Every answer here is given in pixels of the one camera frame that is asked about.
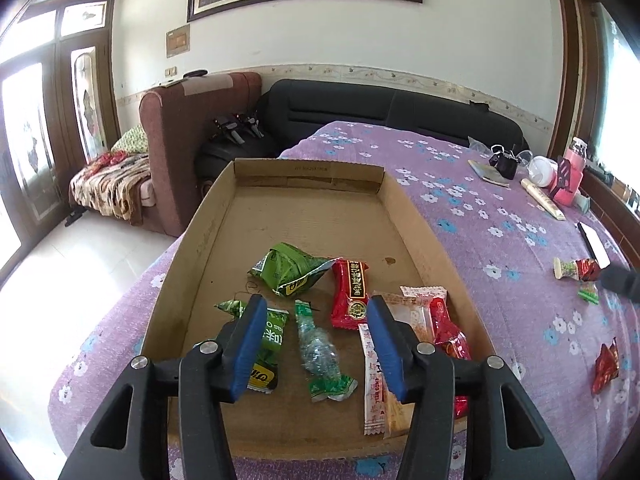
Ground brown armchair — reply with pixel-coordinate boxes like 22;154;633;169
138;72;263;236

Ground green yellow-label snack packet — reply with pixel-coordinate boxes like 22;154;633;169
215;299;291;392

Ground black binder clips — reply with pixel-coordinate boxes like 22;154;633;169
489;145;518;180

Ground brown patterned blanket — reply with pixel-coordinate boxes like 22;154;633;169
69;152;153;226

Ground green pillow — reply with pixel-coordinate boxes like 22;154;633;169
111;126;149;153

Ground wide white red snack packet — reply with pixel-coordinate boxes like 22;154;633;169
400;286;473;418

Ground olive booklet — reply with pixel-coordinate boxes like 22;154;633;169
468;160;511;188

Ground pink bottle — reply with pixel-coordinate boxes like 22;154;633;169
552;137;587;206

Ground red foil snack packet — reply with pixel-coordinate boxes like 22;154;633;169
591;338;621;395
575;258;601;283

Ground cream tube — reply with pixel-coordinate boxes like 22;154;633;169
520;178;567;222

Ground red gold-label snack packet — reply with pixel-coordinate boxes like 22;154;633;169
330;259;373;331

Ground clear yellow wafer packet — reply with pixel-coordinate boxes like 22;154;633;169
384;294;437;435

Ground black phone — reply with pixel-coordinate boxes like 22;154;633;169
577;222;612;268

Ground spare black gripper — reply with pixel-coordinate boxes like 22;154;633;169
237;114;263;138
212;117;243;146

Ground white round jar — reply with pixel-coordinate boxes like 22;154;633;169
528;156;556;188

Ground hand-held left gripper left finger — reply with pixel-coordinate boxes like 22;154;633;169
57;294;269;480

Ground wooden glass door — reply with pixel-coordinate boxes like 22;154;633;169
0;0;121;261

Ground brown wall panel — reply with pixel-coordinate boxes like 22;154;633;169
166;24;191;58

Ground purple floral blanket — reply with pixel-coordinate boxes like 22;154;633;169
47;120;640;480

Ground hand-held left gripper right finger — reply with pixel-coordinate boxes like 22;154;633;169
367;294;573;480

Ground wooden framed window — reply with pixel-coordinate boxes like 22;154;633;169
547;0;640;201

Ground black pink-dotted holder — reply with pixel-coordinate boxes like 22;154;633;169
550;157;573;196

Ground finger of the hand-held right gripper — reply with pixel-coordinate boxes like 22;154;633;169
599;265;640;303

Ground wooden headboard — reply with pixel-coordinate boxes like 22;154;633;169
582;167;640;226

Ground black sofa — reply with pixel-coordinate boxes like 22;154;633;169
194;78;525;181

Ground cardboard box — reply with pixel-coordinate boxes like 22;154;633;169
141;158;496;461

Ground clear green-ended candy packet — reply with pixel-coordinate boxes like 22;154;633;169
294;300;359;404

